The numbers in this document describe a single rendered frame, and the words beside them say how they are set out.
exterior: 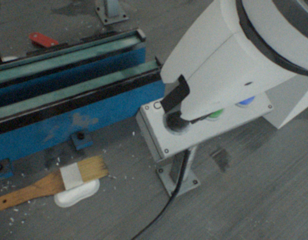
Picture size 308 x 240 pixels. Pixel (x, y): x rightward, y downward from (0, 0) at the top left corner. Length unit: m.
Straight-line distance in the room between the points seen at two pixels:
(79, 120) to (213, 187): 0.31
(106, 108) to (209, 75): 0.46
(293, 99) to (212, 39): 0.52
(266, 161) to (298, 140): 0.10
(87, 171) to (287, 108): 0.44
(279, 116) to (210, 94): 0.55
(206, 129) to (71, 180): 0.33
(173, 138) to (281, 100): 0.39
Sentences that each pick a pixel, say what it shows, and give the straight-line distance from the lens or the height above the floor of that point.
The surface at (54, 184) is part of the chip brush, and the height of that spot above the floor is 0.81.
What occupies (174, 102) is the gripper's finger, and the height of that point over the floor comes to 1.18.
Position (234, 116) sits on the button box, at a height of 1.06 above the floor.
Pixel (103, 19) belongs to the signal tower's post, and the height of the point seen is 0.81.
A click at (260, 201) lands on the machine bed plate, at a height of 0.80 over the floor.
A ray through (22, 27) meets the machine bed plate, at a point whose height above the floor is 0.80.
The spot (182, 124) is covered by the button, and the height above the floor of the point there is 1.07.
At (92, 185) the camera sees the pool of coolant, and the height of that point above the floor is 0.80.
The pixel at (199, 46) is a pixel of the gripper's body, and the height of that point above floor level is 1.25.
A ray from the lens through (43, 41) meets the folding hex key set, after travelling 0.86.
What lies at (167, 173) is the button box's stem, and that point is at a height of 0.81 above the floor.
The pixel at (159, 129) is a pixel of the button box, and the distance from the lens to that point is 0.35.
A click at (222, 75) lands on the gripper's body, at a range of 0.16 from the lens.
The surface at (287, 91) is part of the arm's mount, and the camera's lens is 0.67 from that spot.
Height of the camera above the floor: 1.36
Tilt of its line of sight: 55 degrees down
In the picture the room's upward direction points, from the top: 6 degrees clockwise
